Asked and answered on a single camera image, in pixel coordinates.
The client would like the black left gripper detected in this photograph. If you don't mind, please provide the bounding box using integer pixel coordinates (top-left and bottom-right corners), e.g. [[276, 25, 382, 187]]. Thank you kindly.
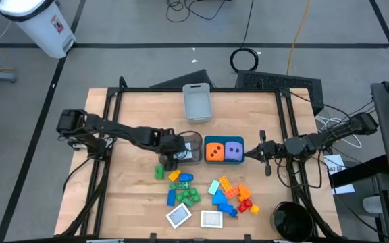
[[153, 128, 186, 171]]

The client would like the large orange toy brick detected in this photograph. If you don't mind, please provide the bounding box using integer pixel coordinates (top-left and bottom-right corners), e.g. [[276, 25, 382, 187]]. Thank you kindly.
[[237, 183, 253, 200]]

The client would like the white trash can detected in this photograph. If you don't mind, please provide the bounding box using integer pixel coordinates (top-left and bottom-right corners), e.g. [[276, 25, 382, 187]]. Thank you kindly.
[[0, 0, 77, 59]]

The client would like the black coiled cable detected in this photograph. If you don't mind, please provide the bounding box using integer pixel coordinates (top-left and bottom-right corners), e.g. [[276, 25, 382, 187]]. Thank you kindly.
[[230, 0, 260, 73]]

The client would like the black looped floor cable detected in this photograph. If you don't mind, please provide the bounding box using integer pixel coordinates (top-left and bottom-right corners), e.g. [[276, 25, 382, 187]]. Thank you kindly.
[[165, 0, 228, 23]]

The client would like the teal plastic bin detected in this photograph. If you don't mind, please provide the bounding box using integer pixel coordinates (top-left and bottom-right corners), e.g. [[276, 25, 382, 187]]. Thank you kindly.
[[203, 135, 246, 165]]

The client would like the white plastic bin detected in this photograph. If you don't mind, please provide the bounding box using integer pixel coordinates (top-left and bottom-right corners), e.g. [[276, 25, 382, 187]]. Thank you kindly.
[[182, 82, 215, 124]]

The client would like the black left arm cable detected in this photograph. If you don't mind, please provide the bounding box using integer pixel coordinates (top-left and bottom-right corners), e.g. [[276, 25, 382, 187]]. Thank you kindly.
[[176, 130, 203, 160]]

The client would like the large blue toy brick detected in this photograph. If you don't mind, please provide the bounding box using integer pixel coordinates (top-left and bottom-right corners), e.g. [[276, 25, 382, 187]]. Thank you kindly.
[[211, 190, 228, 206]]

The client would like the yellow hanging cable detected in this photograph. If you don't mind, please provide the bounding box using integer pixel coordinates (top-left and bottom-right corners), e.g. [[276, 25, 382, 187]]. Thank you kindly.
[[286, 0, 312, 76]]

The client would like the long blue toy brick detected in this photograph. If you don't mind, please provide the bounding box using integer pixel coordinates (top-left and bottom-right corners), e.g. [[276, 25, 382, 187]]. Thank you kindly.
[[166, 189, 177, 207]]

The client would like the red toy brick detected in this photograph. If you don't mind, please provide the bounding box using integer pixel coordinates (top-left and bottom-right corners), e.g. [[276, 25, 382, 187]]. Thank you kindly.
[[237, 198, 253, 214]]

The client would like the white computer mouse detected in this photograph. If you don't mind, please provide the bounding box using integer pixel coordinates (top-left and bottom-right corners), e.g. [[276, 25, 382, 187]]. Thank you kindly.
[[362, 195, 383, 214]]

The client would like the yellow sloped toy brick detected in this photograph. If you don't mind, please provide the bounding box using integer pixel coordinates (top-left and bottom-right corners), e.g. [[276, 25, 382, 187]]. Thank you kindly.
[[167, 169, 182, 182]]

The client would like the mint green toy brick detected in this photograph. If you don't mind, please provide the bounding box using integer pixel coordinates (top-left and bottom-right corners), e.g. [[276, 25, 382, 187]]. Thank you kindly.
[[207, 179, 221, 196]]

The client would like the black bucket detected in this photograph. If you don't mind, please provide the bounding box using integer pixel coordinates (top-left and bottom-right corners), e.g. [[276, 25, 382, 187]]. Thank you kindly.
[[270, 201, 314, 242]]

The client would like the black metal table frame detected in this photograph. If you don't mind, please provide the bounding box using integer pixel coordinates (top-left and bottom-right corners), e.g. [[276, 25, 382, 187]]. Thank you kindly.
[[55, 86, 343, 243]]

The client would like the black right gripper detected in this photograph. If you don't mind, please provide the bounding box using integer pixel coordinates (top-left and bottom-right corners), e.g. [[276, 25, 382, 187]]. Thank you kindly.
[[244, 130, 288, 177]]

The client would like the white printed paper sheet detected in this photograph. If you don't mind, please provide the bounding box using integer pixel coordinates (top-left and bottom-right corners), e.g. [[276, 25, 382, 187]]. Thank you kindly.
[[324, 154, 347, 175]]

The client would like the black desk leg bar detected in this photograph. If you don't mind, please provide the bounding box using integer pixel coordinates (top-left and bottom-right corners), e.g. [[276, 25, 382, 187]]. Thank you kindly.
[[329, 155, 388, 188]]

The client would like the purple foam die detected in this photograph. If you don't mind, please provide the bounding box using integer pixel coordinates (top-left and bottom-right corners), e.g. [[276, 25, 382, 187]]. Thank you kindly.
[[224, 141, 244, 161]]

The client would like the orange foam die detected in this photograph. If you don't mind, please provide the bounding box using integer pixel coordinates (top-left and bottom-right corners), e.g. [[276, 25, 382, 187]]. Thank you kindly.
[[205, 142, 225, 162]]

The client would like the orange studded toy brick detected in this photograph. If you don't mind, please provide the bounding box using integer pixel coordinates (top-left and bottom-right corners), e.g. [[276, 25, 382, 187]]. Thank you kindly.
[[224, 186, 241, 200]]

